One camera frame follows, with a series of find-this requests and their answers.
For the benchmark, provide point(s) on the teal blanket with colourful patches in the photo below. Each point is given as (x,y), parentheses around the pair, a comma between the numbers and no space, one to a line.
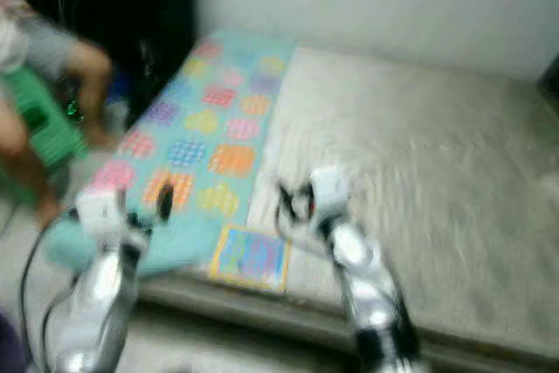
(210,128)

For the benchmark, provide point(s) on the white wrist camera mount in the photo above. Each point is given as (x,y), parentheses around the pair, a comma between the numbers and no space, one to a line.
(100,211)
(329,191)

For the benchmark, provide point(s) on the person in grey shorts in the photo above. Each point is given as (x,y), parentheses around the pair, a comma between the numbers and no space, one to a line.
(87,63)

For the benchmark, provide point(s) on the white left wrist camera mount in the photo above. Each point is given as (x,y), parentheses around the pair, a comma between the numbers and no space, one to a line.
(100,211)

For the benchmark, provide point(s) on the grey quilted spotted mattress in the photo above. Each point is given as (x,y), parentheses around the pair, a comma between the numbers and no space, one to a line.
(428,172)

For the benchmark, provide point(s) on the colourful children's picture book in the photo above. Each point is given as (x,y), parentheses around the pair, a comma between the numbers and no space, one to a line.
(249,259)

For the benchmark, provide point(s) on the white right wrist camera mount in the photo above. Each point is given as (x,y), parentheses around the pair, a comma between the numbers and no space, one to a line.
(329,191)

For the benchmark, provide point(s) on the black cluttered shelf unit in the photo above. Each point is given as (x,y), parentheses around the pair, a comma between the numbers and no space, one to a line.
(140,6)

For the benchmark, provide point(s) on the green plastic stool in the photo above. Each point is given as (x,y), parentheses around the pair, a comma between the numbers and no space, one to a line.
(44,128)

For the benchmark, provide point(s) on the purple waste bin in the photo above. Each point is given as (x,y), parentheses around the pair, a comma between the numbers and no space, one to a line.
(9,347)

